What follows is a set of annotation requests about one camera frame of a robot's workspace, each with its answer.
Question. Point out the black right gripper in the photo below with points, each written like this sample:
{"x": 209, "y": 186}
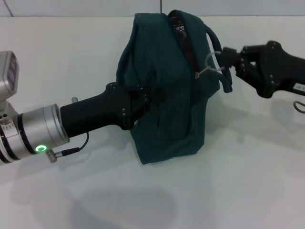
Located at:
{"x": 278, "y": 69}

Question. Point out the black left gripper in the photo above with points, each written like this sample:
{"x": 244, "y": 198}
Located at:
{"x": 95, "y": 114}

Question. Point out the dark teal lunch bag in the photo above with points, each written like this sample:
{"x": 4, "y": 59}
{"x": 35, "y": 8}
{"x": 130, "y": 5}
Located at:
{"x": 171, "y": 114}

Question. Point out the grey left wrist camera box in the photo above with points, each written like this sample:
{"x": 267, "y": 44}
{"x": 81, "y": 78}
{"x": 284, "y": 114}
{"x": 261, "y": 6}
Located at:
{"x": 9, "y": 71}

